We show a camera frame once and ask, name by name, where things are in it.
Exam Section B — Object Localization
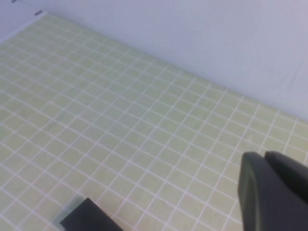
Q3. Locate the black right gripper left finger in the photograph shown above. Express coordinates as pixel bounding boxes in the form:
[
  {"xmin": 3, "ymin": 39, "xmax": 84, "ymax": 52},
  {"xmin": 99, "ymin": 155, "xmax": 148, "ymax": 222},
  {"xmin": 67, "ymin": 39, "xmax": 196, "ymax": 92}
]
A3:
[{"xmin": 237, "ymin": 151, "xmax": 308, "ymax": 231}]

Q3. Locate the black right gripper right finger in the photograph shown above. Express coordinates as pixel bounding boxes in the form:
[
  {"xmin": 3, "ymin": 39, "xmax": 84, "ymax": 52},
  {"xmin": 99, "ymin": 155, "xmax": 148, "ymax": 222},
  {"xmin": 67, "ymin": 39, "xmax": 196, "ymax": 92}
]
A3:
[{"xmin": 264, "ymin": 151, "xmax": 308, "ymax": 186}]

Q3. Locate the black glasses case printed side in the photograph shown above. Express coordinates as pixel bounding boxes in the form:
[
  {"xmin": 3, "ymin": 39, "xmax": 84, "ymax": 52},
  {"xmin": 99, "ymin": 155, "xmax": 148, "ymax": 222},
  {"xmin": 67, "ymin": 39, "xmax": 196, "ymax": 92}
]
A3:
[{"xmin": 54, "ymin": 196, "xmax": 125, "ymax": 231}]

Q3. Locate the green checked tablecloth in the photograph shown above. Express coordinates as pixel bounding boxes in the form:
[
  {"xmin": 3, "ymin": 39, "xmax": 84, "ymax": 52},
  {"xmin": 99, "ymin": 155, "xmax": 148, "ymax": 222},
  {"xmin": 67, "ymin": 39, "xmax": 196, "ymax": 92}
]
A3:
[{"xmin": 0, "ymin": 13, "xmax": 308, "ymax": 231}]

